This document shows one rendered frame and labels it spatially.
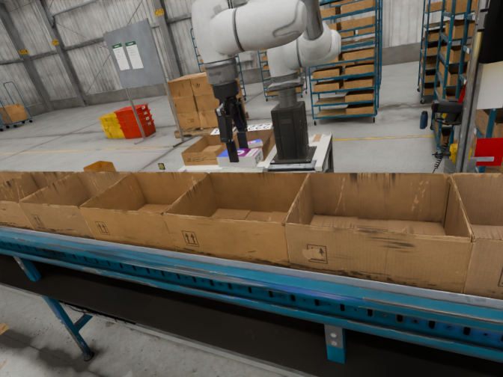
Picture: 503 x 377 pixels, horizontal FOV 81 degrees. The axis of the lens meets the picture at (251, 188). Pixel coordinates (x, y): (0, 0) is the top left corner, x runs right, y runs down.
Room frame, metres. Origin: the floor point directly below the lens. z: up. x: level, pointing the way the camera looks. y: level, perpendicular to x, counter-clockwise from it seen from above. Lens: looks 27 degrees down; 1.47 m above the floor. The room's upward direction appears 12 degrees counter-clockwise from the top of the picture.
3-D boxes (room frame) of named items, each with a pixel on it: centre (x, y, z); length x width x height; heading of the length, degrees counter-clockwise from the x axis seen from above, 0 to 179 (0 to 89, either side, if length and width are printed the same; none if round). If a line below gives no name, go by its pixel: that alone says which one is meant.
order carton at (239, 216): (0.83, 0.04, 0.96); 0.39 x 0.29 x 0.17; 62
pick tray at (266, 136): (2.01, -0.06, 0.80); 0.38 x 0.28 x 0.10; 157
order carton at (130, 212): (1.01, 0.39, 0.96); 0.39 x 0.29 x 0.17; 62
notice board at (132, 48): (5.78, 1.52, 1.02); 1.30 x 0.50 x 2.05; 50
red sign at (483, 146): (1.12, -1.01, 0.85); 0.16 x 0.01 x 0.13; 62
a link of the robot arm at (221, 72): (0.89, 0.01, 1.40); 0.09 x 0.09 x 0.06
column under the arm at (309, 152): (1.78, -0.32, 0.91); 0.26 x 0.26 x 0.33; 65
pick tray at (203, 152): (2.12, 0.23, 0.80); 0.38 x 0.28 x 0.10; 154
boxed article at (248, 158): (0.89, 0.02, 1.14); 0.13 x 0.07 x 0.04; 62
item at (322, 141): (2.00, -0.09, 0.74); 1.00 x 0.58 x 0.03; 65
